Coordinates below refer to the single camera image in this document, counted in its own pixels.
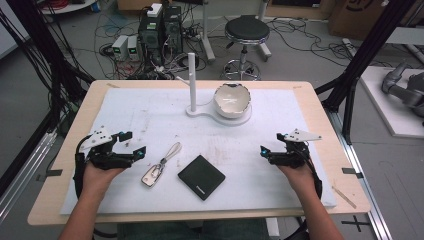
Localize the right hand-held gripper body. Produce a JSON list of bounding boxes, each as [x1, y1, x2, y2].
[[268, 128, 323, 169]]

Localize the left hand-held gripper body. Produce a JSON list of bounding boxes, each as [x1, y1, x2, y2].
[[79, 126, 135, 170]]

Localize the person's left hand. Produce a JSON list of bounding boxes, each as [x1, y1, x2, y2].
[[81, 159, 126, 201]]

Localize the person's right hand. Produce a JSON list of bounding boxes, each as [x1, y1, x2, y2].
[[277, 162, 321, 202]]

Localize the silver key fob with loop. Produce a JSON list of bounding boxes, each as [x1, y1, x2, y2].
[[140, 141, 183, 188]]

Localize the white table mat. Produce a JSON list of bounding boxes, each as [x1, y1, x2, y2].
[[59, 87, 338, 216]]

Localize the black tape strip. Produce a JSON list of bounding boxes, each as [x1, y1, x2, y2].
[[35, 168, 64, 183], [341, 167, 365, 180]]

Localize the white eggshell-shaped bowl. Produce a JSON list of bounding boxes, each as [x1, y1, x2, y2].
[[213, 82, 252, 120]]

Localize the thin wooden stick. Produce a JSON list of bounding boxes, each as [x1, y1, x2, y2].
[[331, 185, 358, 210]]

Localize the black wallet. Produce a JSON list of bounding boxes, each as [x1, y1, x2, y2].
[[177, 154, 227, 202]]

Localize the grey power supply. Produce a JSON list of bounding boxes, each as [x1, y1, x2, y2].
[[127, 35, 141, 61], [111, 34, 130, 61]]

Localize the black tape cross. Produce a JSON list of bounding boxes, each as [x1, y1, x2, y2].
[[340, 215, 371, 234]]

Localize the person's green pants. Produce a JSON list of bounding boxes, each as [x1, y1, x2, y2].
[[116, 217, 270, 240]]

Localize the white table leg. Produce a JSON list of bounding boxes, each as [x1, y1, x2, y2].
[[199, 0, 217, 63], [257, 0, 273, 63]]

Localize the white platform board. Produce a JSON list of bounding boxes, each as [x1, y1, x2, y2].
[[359, 65, 424, 140]]

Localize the black computer tower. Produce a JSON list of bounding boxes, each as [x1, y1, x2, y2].
[[137, 12, 165, 66], [162, 5, 184, 57]]

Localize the black round stool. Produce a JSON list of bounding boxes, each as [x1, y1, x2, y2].
[[222, 14, 272, 81]]

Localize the white box on computer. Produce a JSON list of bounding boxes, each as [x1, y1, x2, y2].
[[146, 2, 164, 19]]

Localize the cardboard box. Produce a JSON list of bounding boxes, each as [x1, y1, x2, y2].
[[327, 0, 390, 42]]

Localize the left hand-held gripper cable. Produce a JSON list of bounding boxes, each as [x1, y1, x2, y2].
[[72, 134, 98, 202]]

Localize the aluminium rail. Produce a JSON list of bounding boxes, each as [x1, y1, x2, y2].
[[0, 129, 58, 223], [327, 109, 394, 240]]

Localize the white stand with post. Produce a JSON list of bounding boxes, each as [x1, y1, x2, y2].
[[175, 52, 253, 127]]

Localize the black floor cables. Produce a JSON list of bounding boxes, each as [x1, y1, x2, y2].
[[266, 16, 394, 69]]

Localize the black frame strut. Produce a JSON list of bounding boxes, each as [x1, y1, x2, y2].
[[314, 0, 418, 146]]

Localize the black frame with cable bundle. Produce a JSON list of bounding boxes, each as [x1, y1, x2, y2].
[[0, 0, 97, 198]]

